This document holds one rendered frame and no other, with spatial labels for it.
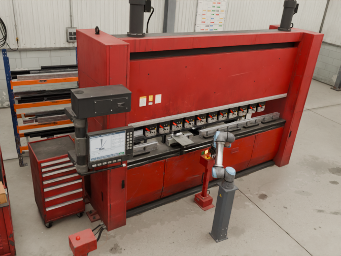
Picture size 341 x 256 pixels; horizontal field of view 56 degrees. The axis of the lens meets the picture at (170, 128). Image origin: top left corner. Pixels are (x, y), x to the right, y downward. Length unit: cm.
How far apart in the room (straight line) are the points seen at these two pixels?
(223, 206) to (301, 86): 249
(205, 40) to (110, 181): 201
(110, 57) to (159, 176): 180
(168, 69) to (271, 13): 691
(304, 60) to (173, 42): 239
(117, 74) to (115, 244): 202
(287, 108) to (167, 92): 244
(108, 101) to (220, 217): 200
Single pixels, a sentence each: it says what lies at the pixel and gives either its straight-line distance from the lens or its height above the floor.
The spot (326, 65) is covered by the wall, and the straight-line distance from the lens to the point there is 1202.
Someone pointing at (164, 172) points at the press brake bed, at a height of 56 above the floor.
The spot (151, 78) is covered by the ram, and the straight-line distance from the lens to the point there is 377.
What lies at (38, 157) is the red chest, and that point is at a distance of 392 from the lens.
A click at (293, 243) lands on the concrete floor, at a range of 461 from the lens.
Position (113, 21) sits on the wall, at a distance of 789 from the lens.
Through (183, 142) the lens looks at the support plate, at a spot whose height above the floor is 100.
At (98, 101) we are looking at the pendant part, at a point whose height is 189.
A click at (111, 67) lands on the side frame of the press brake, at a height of 208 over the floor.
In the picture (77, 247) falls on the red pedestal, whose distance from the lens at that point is 305.
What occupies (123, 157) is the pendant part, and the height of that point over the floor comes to 129.
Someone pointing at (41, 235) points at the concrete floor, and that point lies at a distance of 438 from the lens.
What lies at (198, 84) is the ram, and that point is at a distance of 419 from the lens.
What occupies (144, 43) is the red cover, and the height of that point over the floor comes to 225.
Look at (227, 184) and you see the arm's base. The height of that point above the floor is 84.
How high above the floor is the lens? 296
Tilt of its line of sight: 26 degrees down
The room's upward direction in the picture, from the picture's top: 5 degrees clockwise
